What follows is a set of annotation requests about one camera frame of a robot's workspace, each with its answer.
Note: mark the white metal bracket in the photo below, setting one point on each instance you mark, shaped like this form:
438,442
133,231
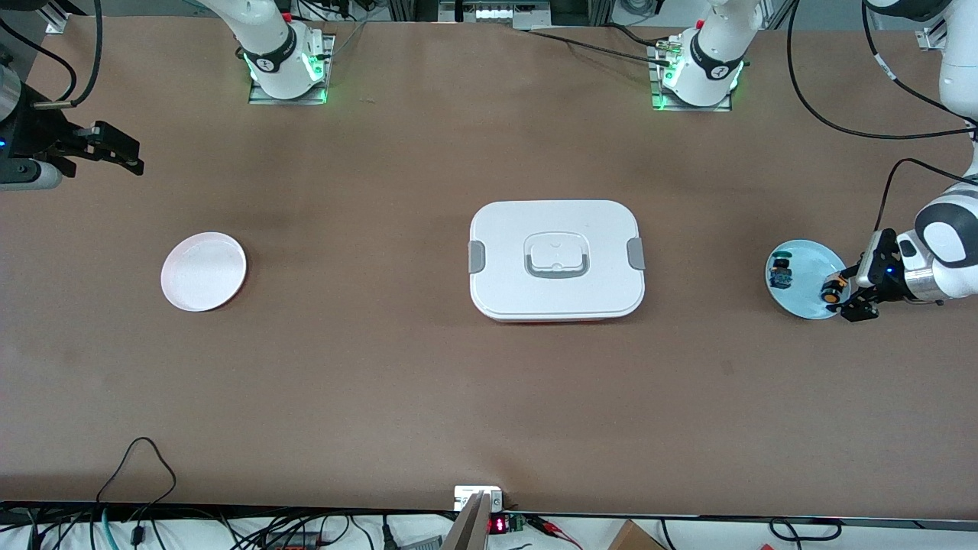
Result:
462,496

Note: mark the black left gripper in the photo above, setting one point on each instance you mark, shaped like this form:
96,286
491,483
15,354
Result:
884,276

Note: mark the silver metal bracket with lights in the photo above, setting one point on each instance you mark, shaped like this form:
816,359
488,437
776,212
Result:
497,14

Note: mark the orange push-button switch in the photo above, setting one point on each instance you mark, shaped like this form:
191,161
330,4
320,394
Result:
831,290

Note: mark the white lunch box grey clips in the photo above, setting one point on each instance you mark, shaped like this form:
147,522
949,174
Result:
558,229

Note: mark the aluminium frame corner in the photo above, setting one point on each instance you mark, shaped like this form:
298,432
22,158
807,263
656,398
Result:
59,19

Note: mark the aluminium profile bar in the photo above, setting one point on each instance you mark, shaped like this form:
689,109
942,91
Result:
470,527

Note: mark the red digit display module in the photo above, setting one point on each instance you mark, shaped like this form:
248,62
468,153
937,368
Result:
498,525

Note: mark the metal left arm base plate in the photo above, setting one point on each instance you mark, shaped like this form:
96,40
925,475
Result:
655,84

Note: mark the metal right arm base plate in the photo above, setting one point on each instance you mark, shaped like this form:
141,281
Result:
327,53

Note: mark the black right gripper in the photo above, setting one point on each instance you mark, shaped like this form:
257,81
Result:
34,133

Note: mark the aluminium rail with perforated strip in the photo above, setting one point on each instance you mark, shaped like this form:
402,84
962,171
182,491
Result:
928,37

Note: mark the green and blue switch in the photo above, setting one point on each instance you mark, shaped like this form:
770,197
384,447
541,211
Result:
781,271

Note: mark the pink round plate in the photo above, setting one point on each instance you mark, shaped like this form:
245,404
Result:
202,271

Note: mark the light blue round plate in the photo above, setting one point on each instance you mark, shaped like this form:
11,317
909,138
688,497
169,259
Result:
806,260

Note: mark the brown cardboard box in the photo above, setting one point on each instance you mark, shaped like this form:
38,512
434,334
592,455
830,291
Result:
634,538

